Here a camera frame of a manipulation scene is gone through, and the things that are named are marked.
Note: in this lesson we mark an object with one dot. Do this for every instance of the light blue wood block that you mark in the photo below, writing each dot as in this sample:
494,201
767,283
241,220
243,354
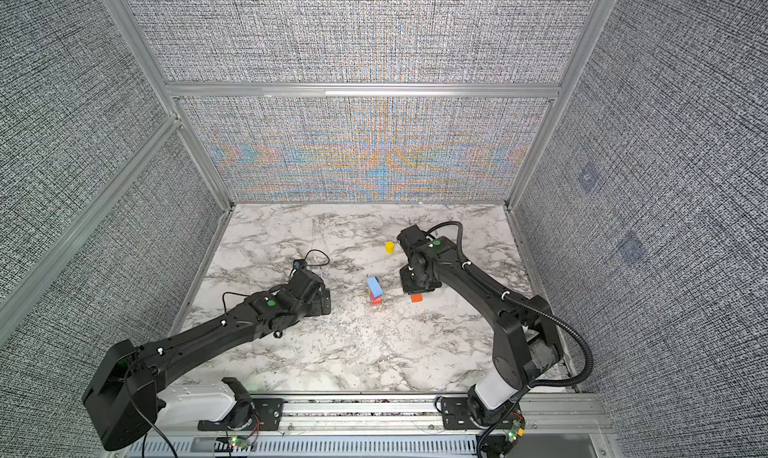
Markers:
374,286

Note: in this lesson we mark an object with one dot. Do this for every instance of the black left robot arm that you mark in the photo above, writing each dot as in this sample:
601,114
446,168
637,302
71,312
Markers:
130,392

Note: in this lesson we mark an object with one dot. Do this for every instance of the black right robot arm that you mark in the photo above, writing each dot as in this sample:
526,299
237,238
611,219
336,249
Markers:
524,344

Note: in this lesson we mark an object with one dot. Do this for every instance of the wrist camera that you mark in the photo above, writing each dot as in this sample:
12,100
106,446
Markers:
305,285
411,238

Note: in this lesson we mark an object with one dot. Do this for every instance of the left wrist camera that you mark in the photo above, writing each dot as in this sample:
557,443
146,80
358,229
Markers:
305,285

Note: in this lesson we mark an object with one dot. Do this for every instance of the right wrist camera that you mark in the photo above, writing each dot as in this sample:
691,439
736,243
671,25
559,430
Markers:
411,238

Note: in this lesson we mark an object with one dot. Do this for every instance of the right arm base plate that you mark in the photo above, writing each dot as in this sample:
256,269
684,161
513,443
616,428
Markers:
456,414

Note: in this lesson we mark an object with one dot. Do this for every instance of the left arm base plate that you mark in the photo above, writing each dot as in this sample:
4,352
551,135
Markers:
262,414

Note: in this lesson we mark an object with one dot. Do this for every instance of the aluminium front rail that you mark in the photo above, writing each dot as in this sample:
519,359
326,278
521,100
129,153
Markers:
408,413

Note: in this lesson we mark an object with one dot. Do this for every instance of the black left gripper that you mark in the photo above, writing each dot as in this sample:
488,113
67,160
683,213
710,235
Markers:
320,307

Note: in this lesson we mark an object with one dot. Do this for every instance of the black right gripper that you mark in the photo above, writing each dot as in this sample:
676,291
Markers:
409,287

